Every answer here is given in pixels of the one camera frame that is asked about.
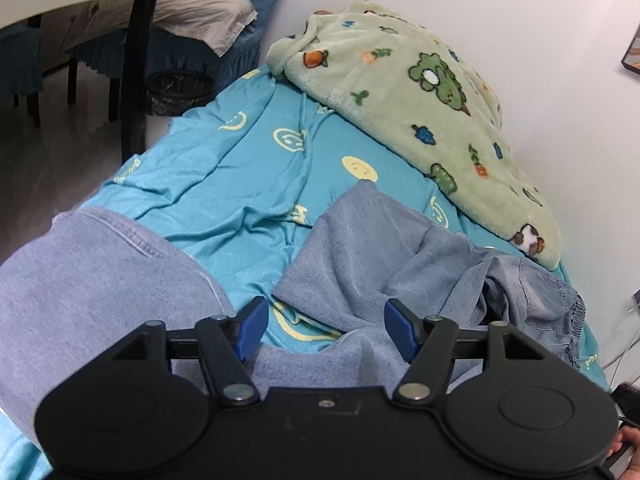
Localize person's right hand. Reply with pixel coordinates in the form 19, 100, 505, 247
612, 425, 640, 479

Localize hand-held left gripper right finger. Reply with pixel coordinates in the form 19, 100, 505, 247
384, 298, 547, 407

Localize green printed fleece blanket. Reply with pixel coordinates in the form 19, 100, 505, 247
265, 0, 564, 272

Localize white cable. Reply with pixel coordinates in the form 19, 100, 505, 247
599, 310, 640, 378

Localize blue covered chair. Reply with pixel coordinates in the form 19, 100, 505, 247
64, 0, 297, 82

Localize trash bin with black bag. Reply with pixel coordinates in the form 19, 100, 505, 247
144, 70, 217, 117

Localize grey pillow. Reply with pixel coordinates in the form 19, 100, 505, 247
62, 0, 259, 59

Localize chair with blue cover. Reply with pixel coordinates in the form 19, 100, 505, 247
0, 22, 46, 129

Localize teal smiley print bed sheet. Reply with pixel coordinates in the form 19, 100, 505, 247
0, 62, 614, 480

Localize framed picture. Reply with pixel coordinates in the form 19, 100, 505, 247
620, 34, 640, 77

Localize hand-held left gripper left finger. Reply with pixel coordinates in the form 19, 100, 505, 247
110, 297, 270, 407

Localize denim pants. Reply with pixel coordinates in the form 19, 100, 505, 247
479, 254, 589, 372

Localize black post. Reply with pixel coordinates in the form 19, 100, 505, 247
119, 0, 169, 167

